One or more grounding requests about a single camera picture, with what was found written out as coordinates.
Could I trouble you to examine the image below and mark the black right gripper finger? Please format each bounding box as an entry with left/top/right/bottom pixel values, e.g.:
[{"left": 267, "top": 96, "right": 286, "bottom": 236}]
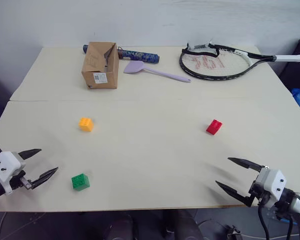
[
  {"left": 215, "top": 180, "right": 254, "bottom": 208},
  {"left": 227, "top": 157, "right": 265, "bottom": 174}
]

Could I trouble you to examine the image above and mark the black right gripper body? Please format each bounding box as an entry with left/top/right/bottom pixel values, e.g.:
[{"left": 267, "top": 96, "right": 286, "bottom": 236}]
[{"left": 248, "top": 184, "right": 275, "bottom": 208}]

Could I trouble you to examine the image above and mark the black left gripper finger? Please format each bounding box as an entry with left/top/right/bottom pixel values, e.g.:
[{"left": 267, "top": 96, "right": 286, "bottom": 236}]
[
  {"left": 17, "top": 148, "right": 43, "bottom": 161},
  {"left": 30, "top": 166, "right": 59, "bottom": 190}
]

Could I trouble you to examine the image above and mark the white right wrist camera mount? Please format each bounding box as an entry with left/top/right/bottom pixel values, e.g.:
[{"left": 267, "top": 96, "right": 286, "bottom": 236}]
[{"left": 254, "top": 165, "right": 288, "bottom": 201}]

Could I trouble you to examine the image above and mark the red toy brick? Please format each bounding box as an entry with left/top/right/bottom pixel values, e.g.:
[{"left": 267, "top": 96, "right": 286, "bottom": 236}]
[{"left": 205, "top": 118, "right": 223, "bottom": 136}]

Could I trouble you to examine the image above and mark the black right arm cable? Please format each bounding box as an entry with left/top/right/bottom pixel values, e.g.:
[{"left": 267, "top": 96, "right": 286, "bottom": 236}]
[
  {"left": 257, "top": 202, "right": 271, "bottom": 240},
  {"left": 285, "top": 215, "right": 295, "bottom": 240}
]

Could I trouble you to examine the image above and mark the yellow toy brick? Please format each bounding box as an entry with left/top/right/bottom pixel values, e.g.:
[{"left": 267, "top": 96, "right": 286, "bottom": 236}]
[{"left": 78, "top": 116, "right": 95, "bottom": 133}]

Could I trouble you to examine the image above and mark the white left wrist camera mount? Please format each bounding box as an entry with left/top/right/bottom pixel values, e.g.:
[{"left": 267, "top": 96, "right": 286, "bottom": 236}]
[{"left": 0, "top": 150, "right": 26, "bottom": 196}]

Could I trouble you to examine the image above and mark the grey metal bracket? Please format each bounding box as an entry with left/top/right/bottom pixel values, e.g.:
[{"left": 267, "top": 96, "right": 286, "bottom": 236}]
[{"left": 224, "top": 224, "right": 244, "bottom": 240}]

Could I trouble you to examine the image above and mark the open brown cardboard box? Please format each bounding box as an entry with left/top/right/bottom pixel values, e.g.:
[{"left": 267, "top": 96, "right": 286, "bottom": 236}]
[{"left": 80, "top": 41, "right": 120, "bottom": 90}]

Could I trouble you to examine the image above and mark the green toy brick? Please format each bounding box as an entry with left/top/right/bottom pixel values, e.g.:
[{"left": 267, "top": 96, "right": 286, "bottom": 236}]
[{"left": 71, "top": 172, "right": 91, "bottom": 192}]

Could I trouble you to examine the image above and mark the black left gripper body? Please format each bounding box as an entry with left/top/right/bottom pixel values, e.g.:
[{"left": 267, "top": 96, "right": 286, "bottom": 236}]
[{"left": 8, "top": 169, "right": 33, "bottom": 192}]

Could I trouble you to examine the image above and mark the blue patterned rolled tube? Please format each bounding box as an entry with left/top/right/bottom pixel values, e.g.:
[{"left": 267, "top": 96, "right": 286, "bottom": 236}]
[{"left": 81, "top": 44, "right": 161, "bottom": 64}]

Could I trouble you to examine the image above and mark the lilac silicone spatula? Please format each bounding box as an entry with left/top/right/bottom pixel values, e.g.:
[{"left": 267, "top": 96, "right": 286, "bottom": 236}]
[{"left": 123, "top": 60, "right": 192, "bottom": 84}]

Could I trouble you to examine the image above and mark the dark rounded shape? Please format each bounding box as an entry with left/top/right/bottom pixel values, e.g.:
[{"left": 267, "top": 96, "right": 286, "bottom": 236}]
[{"left": 107, "top": 213, "right": 135, "bottom": 240}]

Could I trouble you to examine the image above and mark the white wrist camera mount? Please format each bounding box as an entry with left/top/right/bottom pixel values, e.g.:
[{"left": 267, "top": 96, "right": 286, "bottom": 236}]
[
  {"left": 254, "top": 165, "right": 288, "bottom": 201},
  {"left": 0, "top": 150, "right": 26, "bottom": 196}
]

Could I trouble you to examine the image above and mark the black white tennis racket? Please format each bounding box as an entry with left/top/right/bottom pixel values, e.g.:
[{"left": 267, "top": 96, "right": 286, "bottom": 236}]
[{"left": 178, "top": 37, "right": 300, "bottom": 82}]

